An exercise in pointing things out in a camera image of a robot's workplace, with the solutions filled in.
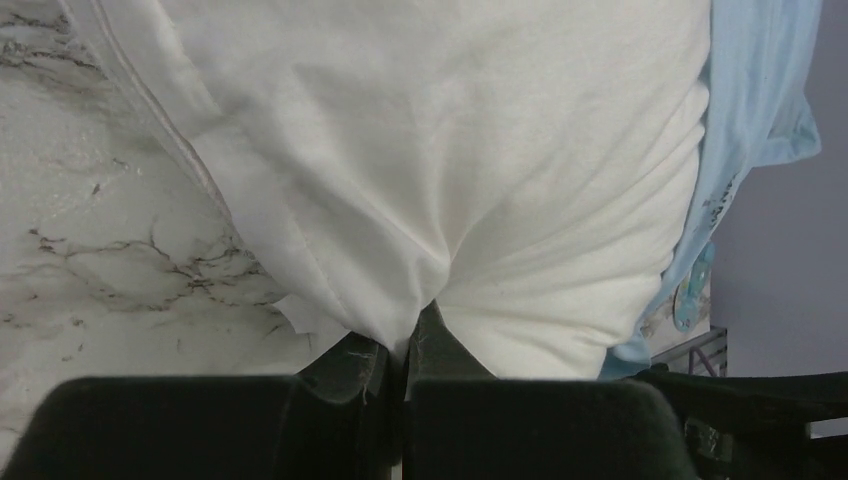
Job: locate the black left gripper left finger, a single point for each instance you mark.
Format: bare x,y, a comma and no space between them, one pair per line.
328,421

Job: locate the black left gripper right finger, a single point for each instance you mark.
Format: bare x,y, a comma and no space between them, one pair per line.
462,422

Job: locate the white pillow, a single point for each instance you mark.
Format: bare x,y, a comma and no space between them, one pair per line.
527,166

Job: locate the light blue pillowcase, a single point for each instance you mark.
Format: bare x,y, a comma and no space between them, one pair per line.
758,63

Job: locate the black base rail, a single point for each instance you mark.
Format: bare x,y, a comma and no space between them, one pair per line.
758,427

